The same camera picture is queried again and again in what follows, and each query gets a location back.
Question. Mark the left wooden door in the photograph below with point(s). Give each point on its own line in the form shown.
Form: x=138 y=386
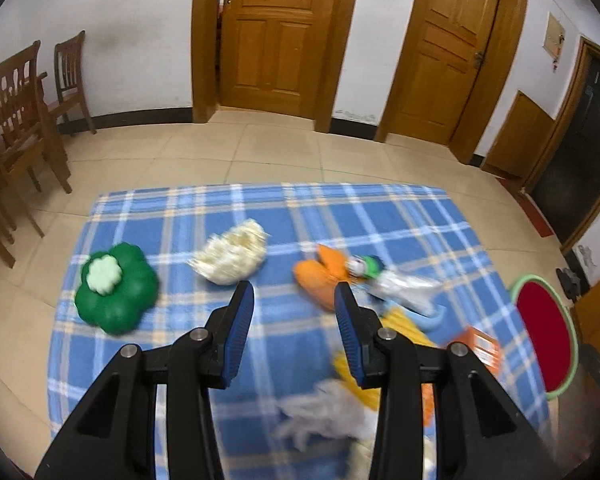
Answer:
x=279 y=56

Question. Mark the blue plaid blanket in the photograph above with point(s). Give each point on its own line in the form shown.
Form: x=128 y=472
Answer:
x=291 y=342

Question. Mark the far wooden chair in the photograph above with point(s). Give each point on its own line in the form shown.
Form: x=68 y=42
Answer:
x=69 y=81

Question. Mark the low wooden cabinet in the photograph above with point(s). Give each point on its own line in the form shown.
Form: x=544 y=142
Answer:
x=519 y=144

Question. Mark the wooden chair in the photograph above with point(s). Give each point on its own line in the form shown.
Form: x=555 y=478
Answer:
x=27 y=135
x=69 y=81

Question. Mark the light blue umbrella handle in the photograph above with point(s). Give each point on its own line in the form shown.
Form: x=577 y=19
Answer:
x=423 y=322

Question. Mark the wooden door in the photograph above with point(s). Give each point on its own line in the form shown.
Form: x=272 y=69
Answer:
x=279 y=56
x=455 y=59

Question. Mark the orange cracker snack packet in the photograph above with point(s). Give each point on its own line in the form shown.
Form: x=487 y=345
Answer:
x=428 y=406

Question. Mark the white cloth towel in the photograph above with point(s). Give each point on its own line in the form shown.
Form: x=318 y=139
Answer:
x=335 y=409

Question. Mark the near wooden chair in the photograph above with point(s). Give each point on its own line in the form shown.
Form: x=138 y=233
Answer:
x=27 y=135

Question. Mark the red door mat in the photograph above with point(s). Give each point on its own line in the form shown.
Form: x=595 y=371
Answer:
x=528 y=207

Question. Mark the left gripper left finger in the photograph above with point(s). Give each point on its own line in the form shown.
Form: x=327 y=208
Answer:
x=229 y=327

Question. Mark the wall electrical panel box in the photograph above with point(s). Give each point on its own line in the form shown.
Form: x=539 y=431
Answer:
x=554 y=39

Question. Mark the dark entrance door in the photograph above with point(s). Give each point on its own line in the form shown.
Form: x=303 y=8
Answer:
x=565 y=183

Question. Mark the orange corn plush toy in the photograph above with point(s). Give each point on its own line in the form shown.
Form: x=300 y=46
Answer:
x=320 y=276

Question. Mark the green white keychain toy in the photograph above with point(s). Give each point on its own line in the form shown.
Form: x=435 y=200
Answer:
x=365 y=267

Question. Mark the right wooden door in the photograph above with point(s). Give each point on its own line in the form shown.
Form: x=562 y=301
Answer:
x=455 y=59

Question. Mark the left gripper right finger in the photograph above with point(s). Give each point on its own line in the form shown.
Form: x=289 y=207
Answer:
x=358 y=327

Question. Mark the cream paper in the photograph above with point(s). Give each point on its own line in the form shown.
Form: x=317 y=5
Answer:
x=232 y=256

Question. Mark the green clover plush toy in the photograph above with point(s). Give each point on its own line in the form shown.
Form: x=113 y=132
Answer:
x=116 y=289

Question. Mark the red green-rimmed trash bin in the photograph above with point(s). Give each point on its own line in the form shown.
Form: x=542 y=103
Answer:
x=551 y=330

